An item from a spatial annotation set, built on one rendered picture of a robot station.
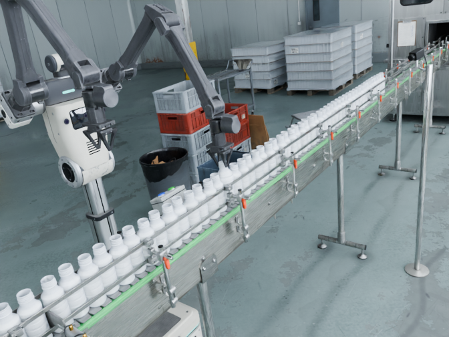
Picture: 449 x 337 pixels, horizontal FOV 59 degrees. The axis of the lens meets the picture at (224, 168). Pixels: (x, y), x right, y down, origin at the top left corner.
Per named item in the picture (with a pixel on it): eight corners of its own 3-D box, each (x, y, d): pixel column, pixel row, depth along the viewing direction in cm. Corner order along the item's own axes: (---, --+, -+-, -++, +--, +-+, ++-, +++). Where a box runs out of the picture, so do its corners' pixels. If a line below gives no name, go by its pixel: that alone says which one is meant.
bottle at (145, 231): (152, 255, 143) (143, 214, 137) (164, 259, 139) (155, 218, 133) (139, 263, 139) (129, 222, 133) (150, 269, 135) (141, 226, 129)
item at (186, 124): (190, 134, 404) (187, 113, 396) (159, 133, 424) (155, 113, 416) (220, 118, 452) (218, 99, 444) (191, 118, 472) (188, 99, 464)
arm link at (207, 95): (170, 20, 163) (151, 22, 155) (178, 11, 159) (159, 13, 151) (220, 113, 164) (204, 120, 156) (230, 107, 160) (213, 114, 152)
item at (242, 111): (224, 134, 468) (221, 116, 460) (196, 132, 491) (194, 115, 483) (250, 120, 514) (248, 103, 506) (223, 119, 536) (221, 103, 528)
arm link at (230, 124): (217, 99, 162) (203, 105, 155) (240, 99, 155) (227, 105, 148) (221, 128, 166) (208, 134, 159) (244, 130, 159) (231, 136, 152)
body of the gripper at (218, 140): (215, 145, 169) (212, 128, 167) (234, 146, 163) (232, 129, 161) (205, 150, 165) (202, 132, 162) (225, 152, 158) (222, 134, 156)
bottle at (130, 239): (150, 268, 136) (140, 225, 130) (136, 277, 131) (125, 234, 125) (139, 263, 139) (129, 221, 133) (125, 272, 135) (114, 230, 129)
